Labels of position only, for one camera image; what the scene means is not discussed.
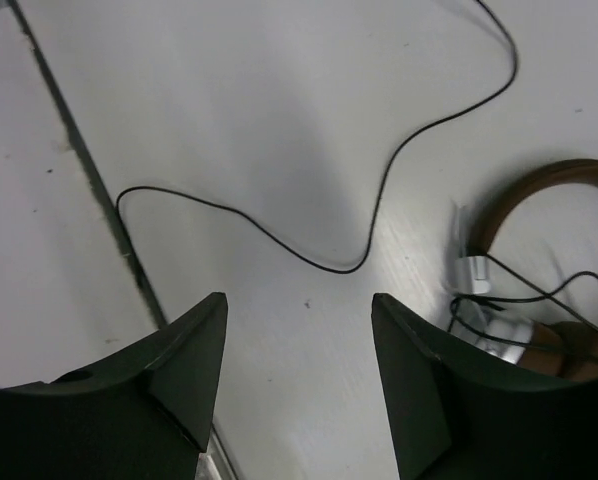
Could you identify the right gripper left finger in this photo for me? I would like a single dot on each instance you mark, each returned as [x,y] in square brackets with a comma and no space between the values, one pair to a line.
[143,412]

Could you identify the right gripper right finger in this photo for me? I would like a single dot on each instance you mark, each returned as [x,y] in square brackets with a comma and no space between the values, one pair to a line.
[456,412]

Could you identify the brown silver headphones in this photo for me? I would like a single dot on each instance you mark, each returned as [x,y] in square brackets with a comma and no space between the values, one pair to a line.
[504,314]

